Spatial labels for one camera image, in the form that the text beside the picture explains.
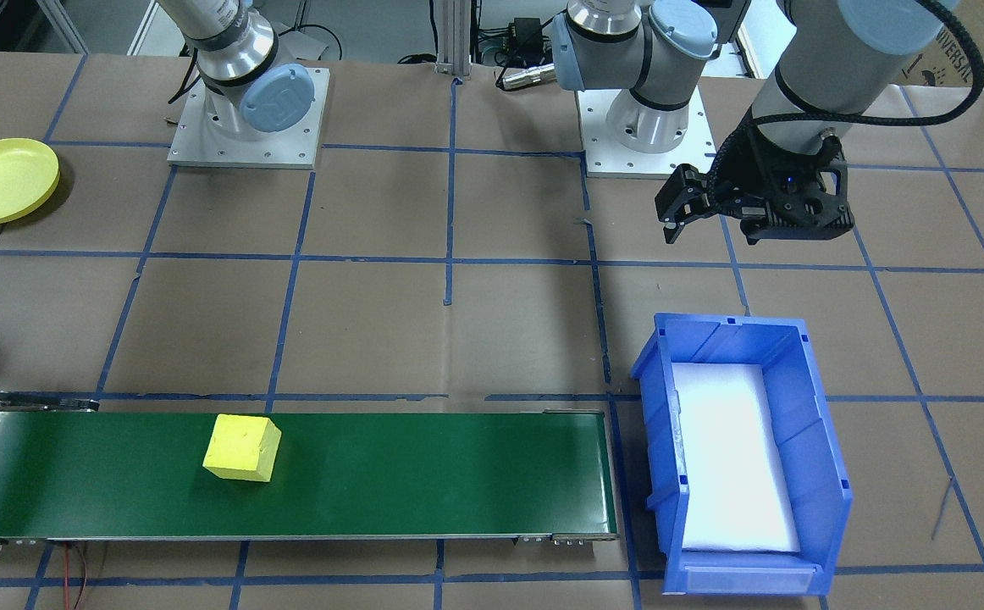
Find white foam pad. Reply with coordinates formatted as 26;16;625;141
670;360;802;553

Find yellow plate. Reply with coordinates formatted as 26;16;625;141
0;138;61;226

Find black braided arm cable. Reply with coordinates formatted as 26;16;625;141
706;0;984;204

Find yellow foam block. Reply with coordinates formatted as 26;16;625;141
202;413;283;484

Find red conveyor wires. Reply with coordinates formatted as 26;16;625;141
60;542;112;610

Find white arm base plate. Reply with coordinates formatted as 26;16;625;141
167;66;330;170
575;80;721;179

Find silver metal cylinder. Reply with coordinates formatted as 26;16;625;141
496;64;556;90

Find blue plastic storage bin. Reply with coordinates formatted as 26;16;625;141
630;312;854;596

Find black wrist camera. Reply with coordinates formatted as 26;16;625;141
742;212;854;245

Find aluminium upright post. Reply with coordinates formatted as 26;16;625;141
433;0;472;81

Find green conveyor belt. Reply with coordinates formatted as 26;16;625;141
0;391;620;547

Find V-shaped metal bar frame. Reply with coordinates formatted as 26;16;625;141
0;0;91;53

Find cardboard box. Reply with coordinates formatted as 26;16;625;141
873;0;984;92

